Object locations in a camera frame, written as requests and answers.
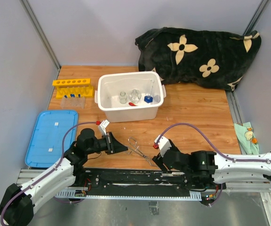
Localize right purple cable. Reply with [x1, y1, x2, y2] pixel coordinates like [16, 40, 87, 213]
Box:
[156, 122, 271, 208]

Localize yellow test tube rack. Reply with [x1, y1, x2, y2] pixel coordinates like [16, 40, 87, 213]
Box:
[52, 78, 95, 99]

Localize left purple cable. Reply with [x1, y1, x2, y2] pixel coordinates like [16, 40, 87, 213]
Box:
[0, 121, 98, 226]

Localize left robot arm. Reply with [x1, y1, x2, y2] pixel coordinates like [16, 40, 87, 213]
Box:
[0, 128, 128, 226]

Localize white plastic bin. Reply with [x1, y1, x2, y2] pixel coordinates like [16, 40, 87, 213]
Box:
[95, 71, 166, 122]

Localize black floral blanket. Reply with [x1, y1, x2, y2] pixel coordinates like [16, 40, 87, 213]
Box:
[135, 27, 262, 91]

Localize purple cable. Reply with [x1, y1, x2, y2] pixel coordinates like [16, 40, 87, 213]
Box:
[0, 121, 98, 226]
[156, 122, 271, 208]

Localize metal crucible tongs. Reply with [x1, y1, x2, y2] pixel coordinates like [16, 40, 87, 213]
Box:
[125, 137, 157, 168]

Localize green printed cloth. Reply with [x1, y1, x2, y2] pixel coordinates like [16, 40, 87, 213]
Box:
[234, 122, 260, 155]

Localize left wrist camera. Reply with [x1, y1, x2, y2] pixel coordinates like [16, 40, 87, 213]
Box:
[96, 119, 110, 136]

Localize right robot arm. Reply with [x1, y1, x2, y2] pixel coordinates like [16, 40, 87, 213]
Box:
[152, 147, 271, 188]

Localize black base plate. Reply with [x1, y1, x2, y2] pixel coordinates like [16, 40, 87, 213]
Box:
[57, 167, 227, 198]

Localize glass petri dish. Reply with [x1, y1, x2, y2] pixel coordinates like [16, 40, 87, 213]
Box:
[129, 89, 142, 104]

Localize blue plastic tray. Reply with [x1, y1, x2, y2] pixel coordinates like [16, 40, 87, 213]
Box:
[25, 110, 79, 168]

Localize clear acrylic tube rack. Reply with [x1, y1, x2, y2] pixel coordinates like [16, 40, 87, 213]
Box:
[60, 97, 86, 109]

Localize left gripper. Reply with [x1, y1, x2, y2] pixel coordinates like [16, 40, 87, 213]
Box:
[86, 131, 128, 155]

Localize graduated cylinder blue base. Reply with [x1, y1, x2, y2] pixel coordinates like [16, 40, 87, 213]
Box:
[144, 79, 155, 104]

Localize small glass beaker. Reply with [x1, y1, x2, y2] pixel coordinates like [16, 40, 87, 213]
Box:
[119, 91, 128, 104]

